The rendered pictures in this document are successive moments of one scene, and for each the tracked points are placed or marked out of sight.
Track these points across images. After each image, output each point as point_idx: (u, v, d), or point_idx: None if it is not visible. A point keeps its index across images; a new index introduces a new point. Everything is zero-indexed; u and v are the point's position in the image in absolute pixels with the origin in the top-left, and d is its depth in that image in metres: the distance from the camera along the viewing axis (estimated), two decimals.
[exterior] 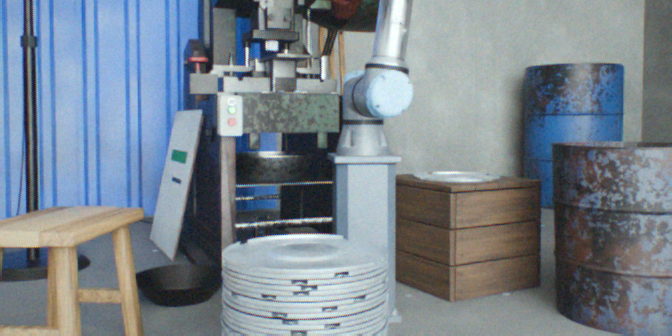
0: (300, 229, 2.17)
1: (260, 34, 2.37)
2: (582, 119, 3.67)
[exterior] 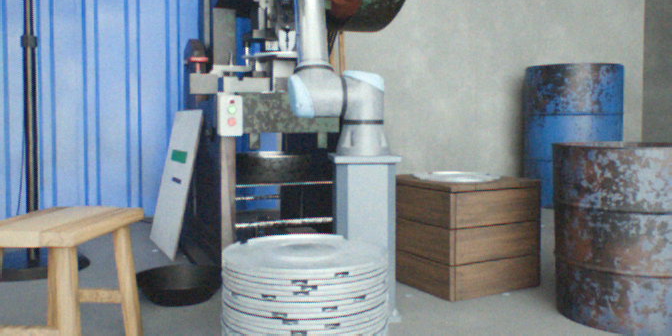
0: (300, 229, 2.17)
1: (260, 34, 2.37)
2: (582, 119, 3.67)
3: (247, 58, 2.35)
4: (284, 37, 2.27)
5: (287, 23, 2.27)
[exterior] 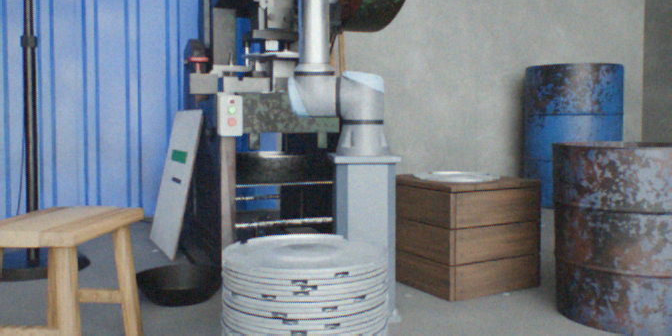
0: (300, 229, 2.17)
1: (260, 34, 2.37)
2: (582, 119, 3.67)
3: (248, 56, 2.32)
4: None
5: None
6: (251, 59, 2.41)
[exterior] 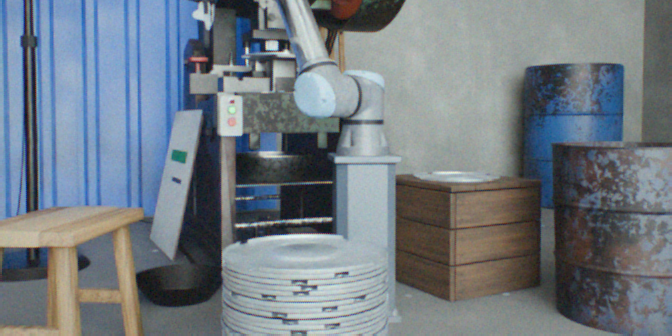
0: (300, 229, 2.17)
1: (260, 34, 2.37)
2: (582, 119, 3.67)
3: None
4: (210, 10, 2.13)
5: None
6: (287, 54, 2.23)
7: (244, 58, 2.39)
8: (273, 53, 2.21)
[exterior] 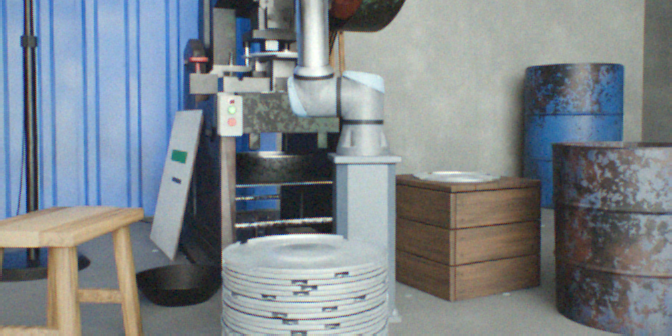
0: (300, 229, 2.17)
1: (260, 34, 2.37)
2: (582, 119, 3.67)
3: None
4: None
5: None
6: None
7: (277, 53, 2.21)
8: None
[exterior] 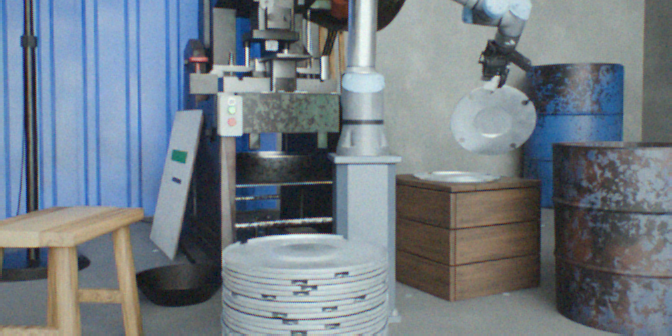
0: (300, 229, 2.17)
1: (260, 34, 2.37)
2: (582, 119, 3.67)
3: (528, 122, 2.14)
4: None
5: None
6: (524, 99, 2.09)
7: (452, 112, 2.16)
8: (514, 88, 2.08)
